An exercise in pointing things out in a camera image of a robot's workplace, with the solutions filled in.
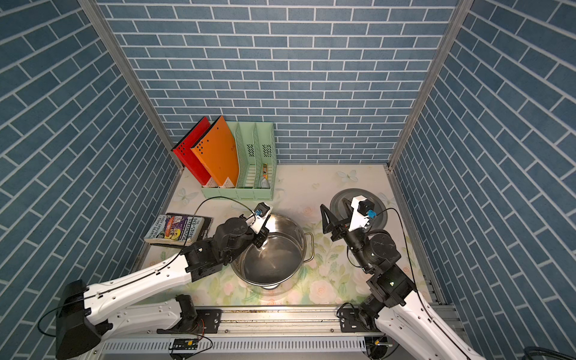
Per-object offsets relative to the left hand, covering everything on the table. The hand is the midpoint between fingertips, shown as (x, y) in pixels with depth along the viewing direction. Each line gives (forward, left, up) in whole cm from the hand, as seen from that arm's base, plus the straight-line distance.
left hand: (274, 217), depth 73 cm
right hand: (-2, -18, +10) cm, 21 cm away
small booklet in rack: (+34, +8, -23) cm, 42 cm away
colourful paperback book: (+6, +43, -20) cm, 48 cm away
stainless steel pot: (-1, -4, -22) cm, 22 cm away
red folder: (+28, +37, +4) cm, 47 cm away
